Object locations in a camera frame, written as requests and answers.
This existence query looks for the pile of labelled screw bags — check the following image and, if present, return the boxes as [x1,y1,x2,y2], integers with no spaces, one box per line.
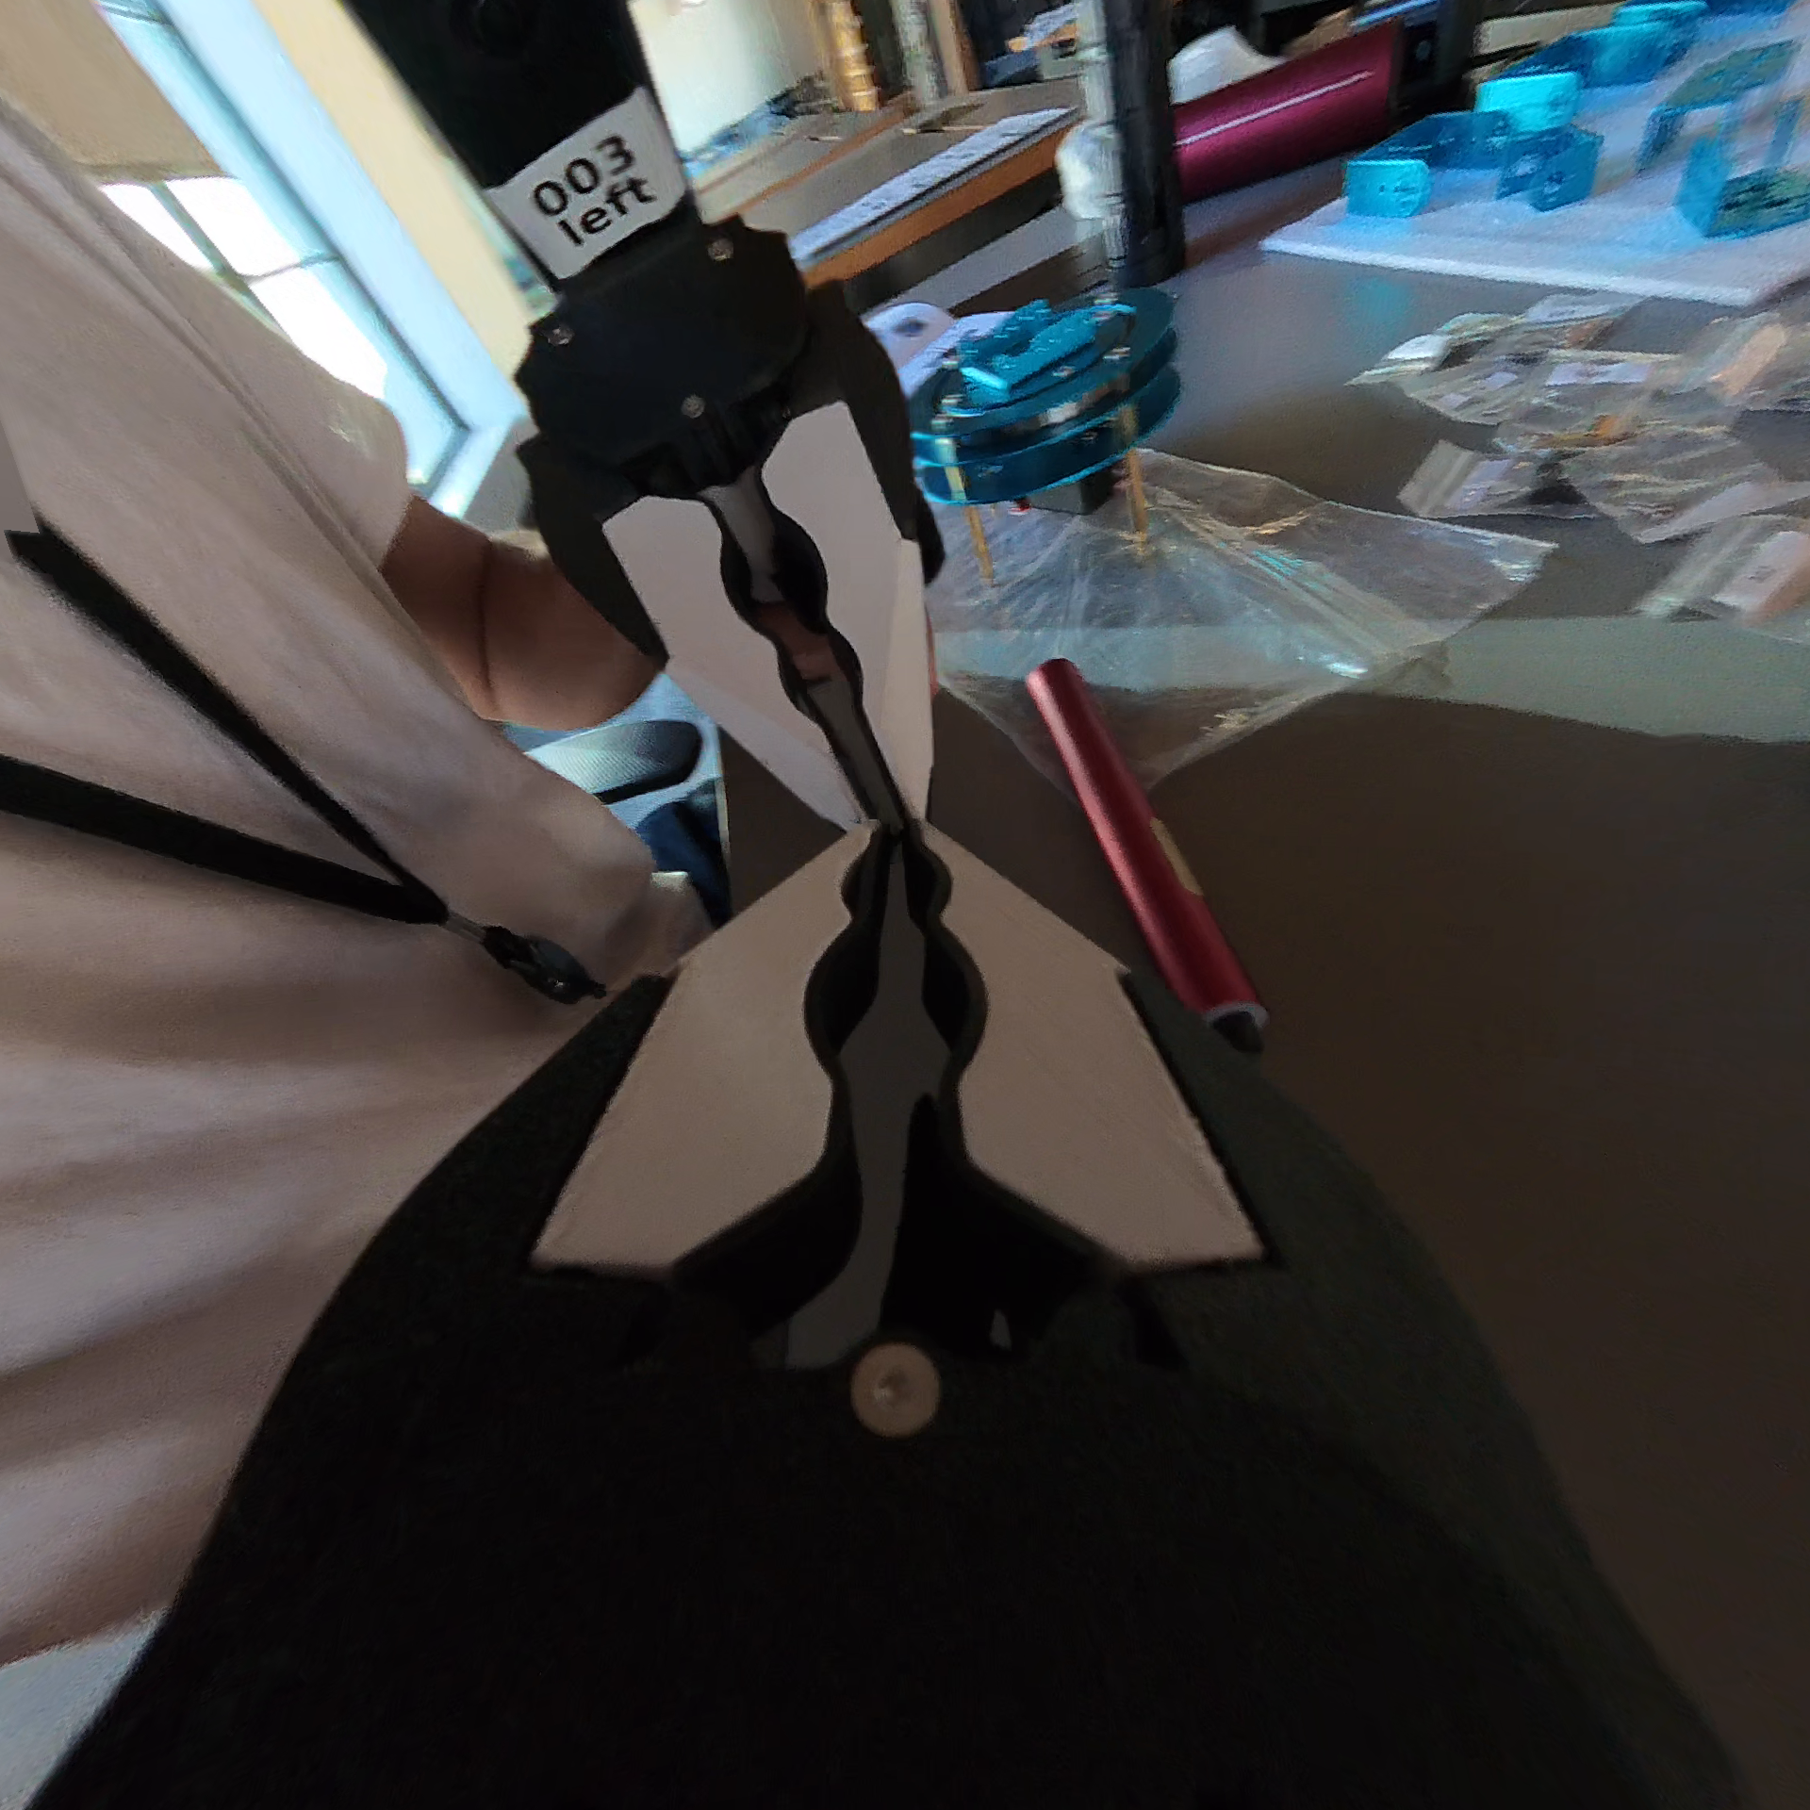
[1348,288,1810,627]

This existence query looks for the black bit holder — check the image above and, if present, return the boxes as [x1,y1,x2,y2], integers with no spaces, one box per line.
[1087,0,1191,288]

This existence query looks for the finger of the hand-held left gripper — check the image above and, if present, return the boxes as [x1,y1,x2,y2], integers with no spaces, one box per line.
[767,407,943,834]
[602,488,869,823]

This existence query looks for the blue wide U bracket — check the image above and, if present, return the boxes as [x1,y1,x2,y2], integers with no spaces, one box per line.
[1637,39,1802,159]

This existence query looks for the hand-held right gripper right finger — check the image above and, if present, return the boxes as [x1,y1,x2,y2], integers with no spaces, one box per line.
[904,827,1268,1279]

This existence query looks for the large blue U bracket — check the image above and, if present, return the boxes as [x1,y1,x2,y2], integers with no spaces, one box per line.
[1468,68,1609,218]
[1524,0,1716,92]
[1341,111,1518,220]

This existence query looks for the person's dark trousers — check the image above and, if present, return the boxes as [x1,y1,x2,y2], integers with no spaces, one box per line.
[641,790,740,925]

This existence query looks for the black strap buckle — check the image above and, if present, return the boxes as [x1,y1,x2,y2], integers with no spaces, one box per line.
[479,922,613,1009]

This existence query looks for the white foam sheet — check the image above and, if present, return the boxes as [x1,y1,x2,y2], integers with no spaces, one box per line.
[1256,126,1810,309]

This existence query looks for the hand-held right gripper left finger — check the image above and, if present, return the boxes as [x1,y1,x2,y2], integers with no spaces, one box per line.
[531,827,897,1279]

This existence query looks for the grey desk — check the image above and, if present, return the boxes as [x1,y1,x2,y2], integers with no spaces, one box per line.
[707,198,1810,1810]

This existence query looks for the white mesh chair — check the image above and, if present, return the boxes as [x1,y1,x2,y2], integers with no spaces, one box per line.
[528,716,711,811]

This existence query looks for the printed paper sheet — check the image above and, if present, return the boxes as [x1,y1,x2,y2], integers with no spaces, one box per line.
[789,111,1079,265]

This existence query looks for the person's left forearm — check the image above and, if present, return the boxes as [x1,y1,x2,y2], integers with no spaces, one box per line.
[379,491,671,733]

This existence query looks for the red electric screwdriver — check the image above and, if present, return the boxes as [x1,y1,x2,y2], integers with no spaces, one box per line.
[1022,655,1268,1058]

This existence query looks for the black lanyard strap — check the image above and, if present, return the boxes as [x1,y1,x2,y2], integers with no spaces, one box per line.
[0,520,613,1009]

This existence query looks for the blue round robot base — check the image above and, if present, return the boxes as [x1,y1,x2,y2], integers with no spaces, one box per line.
[904,288,1186,590]

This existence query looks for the large clear plastic bag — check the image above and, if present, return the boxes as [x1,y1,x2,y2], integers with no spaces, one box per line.
[923,451,1561,798]

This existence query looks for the red cylindrical case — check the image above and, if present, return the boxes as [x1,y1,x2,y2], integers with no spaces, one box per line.
[1168,18,1418,203]

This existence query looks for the wood-edged office desk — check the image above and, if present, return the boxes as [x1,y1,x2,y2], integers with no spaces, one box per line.
[696,75,1094,288]

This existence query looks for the small blue U bracket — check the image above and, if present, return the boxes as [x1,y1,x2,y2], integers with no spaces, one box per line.
[959,303,1135,393]

